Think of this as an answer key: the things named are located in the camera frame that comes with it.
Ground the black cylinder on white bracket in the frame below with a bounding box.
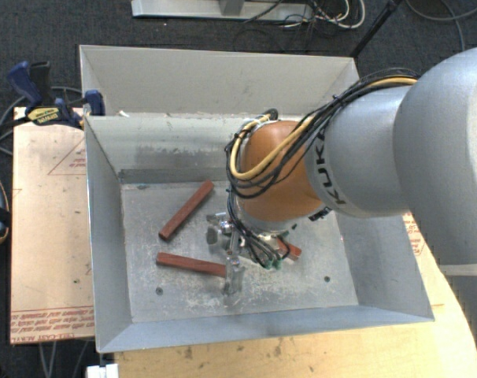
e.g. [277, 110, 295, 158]
[308, 206, 333, 223]

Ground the red-brown flat block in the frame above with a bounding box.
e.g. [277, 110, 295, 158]
[275, 237, 304, 265]
[158, 179, 216, 243]
[155, 251, 228, 279]

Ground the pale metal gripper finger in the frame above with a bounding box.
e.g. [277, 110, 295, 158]
[205, 211, 229, 248]
[222, 256, 246, 296]

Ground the brown cardboard board red print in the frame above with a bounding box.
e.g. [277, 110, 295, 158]
[9, 106, 96, 345]

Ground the grey metal bin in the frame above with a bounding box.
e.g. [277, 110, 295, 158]
[79, 44, 435, 354]

